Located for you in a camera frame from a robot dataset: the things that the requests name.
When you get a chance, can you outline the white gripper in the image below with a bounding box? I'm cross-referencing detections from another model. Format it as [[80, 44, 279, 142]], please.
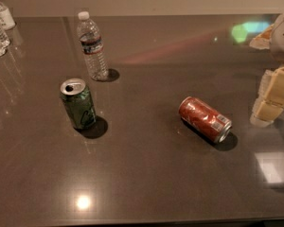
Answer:
[[249, 11, 284, 128]]

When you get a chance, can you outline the red coke can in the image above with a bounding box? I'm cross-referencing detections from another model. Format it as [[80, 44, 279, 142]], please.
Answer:
[[179, 96, 232, 144]]

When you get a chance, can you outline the green soda can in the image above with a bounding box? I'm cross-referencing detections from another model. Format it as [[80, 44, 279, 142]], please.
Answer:
[[60, 79, 97, 130]]

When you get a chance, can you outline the clear plastic water bottle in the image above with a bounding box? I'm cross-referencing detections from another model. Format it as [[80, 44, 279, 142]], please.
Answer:
[[77, 11, 109, 81]]

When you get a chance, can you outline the white labelled bottle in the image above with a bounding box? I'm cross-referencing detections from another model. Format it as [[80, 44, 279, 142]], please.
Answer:
[[0, 2, 15, 30]]

